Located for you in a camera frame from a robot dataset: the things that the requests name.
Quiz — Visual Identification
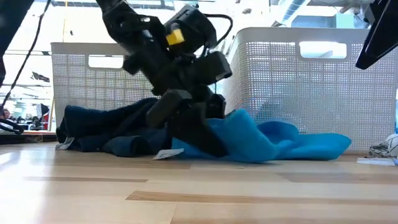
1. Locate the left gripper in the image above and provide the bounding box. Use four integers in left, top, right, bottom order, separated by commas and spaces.
124, 4, 230, 159

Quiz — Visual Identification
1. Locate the black garment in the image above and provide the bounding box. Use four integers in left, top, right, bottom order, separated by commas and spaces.
55, 97, 185, 161

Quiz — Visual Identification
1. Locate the bright blue garment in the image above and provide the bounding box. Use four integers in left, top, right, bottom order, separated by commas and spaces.
171, 108, 352, 164

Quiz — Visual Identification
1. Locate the white perforated plastic bin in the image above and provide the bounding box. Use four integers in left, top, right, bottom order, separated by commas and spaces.
214, 27, 398, 154
50, 42, 161, 128

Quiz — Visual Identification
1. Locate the white leaf-patterned cloth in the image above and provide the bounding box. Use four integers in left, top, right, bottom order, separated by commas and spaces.
356, 133, 398, 167

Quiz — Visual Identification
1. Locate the white ceiling box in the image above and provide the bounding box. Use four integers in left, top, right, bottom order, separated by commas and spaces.
334, 12, 355, 29

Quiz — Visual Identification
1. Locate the black and red chair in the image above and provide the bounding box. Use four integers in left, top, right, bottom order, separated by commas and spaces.
35, 103, 50, 131

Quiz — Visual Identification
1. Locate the black hanging sign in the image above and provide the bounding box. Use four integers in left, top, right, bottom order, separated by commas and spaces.
30, 71, 51, 83

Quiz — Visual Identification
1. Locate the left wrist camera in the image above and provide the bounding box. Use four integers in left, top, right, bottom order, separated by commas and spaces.
192, 51, 233, 85

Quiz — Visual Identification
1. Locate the yellow cable tag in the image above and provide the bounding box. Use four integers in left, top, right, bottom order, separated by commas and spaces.
165, 29, 185, 46

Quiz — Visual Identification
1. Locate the grey ribbed ventilation duct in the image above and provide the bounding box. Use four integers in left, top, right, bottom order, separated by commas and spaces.
270, 0, 309, 28

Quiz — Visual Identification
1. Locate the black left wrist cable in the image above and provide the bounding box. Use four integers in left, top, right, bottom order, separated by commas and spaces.
203, 13, 234, 48

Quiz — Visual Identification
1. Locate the yellow vertical strap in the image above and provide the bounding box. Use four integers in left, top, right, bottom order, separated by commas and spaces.
61, 17, 68, 44

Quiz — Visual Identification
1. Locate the thin black hanging cable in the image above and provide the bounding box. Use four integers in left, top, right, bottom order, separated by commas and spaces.
0, 0, 52, 108

